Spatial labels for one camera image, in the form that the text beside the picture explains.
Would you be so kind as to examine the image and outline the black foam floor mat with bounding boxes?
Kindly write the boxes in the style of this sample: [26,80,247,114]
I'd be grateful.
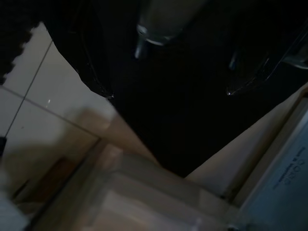
[0,0,45,85]

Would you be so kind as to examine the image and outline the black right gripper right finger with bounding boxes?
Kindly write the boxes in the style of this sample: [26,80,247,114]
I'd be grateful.
[226,0,308,96]

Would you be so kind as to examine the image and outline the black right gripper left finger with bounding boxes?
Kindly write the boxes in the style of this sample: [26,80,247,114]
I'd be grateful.
[44,0,116,98]

